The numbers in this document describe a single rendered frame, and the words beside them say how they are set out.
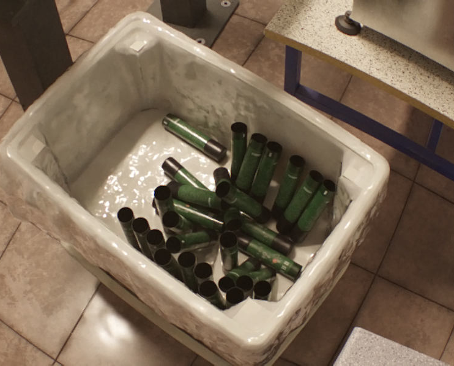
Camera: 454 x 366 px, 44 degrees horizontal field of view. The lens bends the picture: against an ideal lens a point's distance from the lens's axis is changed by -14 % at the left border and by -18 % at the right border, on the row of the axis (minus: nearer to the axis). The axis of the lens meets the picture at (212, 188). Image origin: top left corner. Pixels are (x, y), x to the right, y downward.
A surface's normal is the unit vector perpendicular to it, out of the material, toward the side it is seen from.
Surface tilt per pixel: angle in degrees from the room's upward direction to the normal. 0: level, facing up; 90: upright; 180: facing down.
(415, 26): 90
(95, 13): 0
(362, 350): 0
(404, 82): 0
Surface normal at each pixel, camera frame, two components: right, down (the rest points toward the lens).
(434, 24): -0.49, 0.79
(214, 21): -0.04, -0.45
